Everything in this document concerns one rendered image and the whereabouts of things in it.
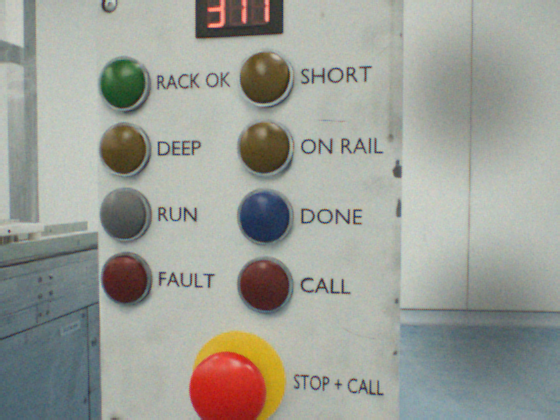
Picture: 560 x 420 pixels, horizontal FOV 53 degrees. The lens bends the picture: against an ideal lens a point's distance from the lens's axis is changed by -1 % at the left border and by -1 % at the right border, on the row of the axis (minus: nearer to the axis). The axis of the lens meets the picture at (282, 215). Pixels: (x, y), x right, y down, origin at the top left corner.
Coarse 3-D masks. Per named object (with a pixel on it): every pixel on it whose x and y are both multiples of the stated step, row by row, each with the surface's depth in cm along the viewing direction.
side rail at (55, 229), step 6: (72, 222) 187; (78, 222) 189; (84, 222) 193; (48, 228) 173; (54, 228) 176; (60, 228) 179; (66, 228) 182; (72, 228) 186; (78, 228) 189; (84, 228) 193; (24, 234) 162; (42, 234) 170; (48, 234) 173; (54, 234) 176
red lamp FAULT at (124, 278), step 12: (108, 264) 32; (120, 264) 31; (132, 264) 31; (108, 276) 31; (120, 276) 31; (132, 276) 31; (144, 276) 31; (108, 288) 32; (120, 288) 31; (132, 288) 31; (144, 288) 31; (120, 300) 32; (132, 300) 31
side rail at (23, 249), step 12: (36, 240) 125; (48, 240) 129; (60, 240) 134; (72, 240) 138; (84, 240) 144; (96, 240) 149; (0, 252) 114; (12, 252) 117; (24, 252) 121; (36, 252) 125; (48, 252) 129
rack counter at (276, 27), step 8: (200, 0) 30; (272, 0) 29; (280, 0) 29; (200, 8) 30; (272, 8) 29; (280, 8) 29; (200, 16) 30; (272, 16) 29; (280, 16) 29; (200, 24) 30; (272, 24) 29; (280, 24) 29; (200, 32) 30; (208, 32) 30; (216, 32) 30; (224, 32) 30; (232, 32) 30; (240, 32) 30; (248, 32) 30; (256, 32) 30; (264, 32) 30; (272, 32) 29; (280, 32) 29
